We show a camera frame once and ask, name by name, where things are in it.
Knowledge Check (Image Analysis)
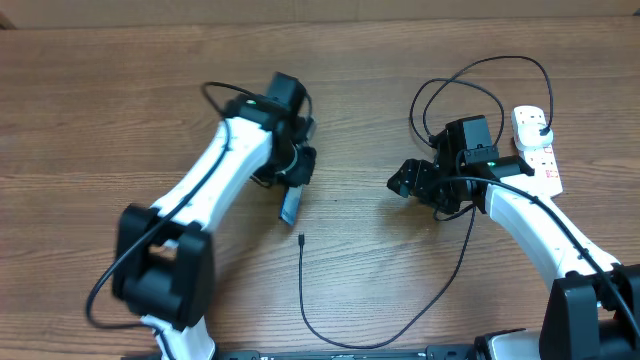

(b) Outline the blue Galaxy smartphone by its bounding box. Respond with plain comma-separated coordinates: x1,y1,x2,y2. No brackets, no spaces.
279,185,304,226

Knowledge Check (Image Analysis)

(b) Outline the black USB charging cable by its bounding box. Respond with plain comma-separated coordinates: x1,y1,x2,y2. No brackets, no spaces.
297,55,555,350

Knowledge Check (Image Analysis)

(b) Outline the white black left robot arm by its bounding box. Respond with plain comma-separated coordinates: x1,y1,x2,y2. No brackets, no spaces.
85,72,317,359

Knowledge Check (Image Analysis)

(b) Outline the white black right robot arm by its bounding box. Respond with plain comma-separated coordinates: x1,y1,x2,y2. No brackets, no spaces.
387,116,639,359

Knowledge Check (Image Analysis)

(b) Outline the white charger plug adapter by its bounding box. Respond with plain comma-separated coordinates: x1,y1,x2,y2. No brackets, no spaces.
514,123,554,151

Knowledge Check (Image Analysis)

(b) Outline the white power strip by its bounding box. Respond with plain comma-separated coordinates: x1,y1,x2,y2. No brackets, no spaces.
511,105,563,197

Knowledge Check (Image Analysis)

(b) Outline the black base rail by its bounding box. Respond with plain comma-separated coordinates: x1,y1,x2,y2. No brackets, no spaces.
119,344,501,360

